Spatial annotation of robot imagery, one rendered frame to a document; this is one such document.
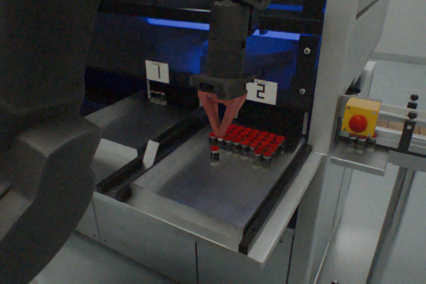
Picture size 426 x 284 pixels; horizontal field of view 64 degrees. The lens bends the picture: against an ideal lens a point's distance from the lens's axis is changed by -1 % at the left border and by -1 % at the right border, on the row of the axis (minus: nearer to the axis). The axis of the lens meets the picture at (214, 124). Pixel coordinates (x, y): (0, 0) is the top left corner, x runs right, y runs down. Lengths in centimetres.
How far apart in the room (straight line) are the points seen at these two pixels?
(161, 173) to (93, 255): 115
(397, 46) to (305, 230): 462
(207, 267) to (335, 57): 93
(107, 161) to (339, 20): 63
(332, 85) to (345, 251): 124
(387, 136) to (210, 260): 77
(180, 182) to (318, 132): 37
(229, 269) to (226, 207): 66
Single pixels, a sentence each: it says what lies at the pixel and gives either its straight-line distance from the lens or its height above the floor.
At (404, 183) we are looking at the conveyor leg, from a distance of 111.
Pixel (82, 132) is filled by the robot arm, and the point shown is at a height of 127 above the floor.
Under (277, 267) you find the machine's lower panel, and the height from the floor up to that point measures 42.
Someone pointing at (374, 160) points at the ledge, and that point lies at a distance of 95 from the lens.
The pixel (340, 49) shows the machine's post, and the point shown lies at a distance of 83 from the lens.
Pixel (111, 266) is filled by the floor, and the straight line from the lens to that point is 185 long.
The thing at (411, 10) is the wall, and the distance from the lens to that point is 544.
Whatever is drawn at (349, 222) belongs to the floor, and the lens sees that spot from 213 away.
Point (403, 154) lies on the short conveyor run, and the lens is 102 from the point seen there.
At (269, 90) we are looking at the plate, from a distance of 90.
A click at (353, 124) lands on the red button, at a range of 84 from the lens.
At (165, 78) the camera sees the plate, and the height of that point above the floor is 100.
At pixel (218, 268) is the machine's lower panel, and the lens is 139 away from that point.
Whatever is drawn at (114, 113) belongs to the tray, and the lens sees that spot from 115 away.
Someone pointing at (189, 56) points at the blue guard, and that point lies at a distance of 99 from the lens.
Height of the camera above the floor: 134
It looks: 26 degrees down
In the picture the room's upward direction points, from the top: straight up
